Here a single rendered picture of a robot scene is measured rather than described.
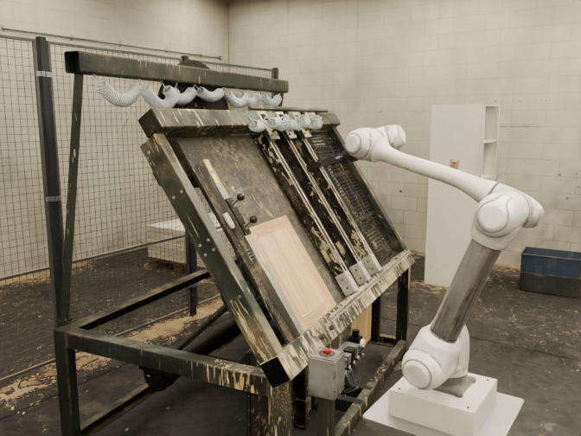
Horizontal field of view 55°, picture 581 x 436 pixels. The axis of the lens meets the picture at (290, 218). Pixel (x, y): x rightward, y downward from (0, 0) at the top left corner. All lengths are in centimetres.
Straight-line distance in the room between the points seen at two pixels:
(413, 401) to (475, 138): 439
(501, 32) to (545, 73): 75
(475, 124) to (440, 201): 92
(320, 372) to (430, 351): 53
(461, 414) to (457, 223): 439
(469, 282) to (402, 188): 624
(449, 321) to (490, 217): 41
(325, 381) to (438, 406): 46
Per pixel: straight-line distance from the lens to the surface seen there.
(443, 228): 648
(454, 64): 787
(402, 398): 227
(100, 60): 292
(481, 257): 191
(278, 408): 251
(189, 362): 268
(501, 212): 181
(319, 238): 321
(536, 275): 669
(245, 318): 243
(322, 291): 300
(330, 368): 232
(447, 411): 221
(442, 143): 640
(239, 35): 971
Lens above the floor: 188
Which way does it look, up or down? 10 degrees down
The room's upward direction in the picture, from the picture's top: straight up
